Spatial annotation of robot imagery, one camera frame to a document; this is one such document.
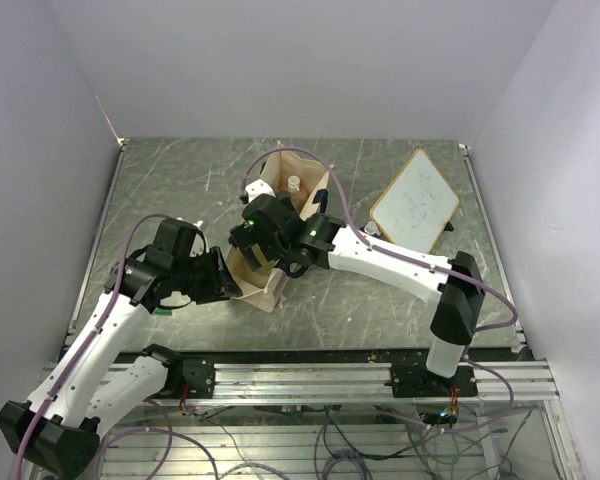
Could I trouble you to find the beige canvas tote bag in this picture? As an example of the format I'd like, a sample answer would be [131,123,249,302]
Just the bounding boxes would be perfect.
[226,149,330,312]

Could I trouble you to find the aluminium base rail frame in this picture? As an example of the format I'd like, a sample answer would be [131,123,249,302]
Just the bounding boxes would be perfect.
[9,349,581,480]

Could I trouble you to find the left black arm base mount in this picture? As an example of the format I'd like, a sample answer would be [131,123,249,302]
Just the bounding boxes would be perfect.
[122,344,216,399]

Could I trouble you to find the green capped marker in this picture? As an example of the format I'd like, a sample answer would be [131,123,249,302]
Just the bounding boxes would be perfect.
[152,308,172,316]

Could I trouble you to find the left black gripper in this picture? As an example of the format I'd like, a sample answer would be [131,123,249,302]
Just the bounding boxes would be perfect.
[171,245,243,304]

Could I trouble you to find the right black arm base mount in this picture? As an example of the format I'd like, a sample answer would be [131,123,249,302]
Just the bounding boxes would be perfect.
[386,364,478,398]

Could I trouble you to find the small whiteboard with wooden frame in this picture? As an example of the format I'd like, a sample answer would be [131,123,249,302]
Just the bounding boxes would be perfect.
[369,148,460,253]

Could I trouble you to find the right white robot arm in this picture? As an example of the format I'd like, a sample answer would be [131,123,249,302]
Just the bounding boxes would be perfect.
[229,193,485,396]

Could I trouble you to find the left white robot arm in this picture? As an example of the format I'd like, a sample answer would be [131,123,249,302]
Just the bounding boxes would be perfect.
[0,214,237,479]

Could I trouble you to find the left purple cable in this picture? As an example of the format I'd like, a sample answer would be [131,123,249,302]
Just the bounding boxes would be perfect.
[12,213,174,480]

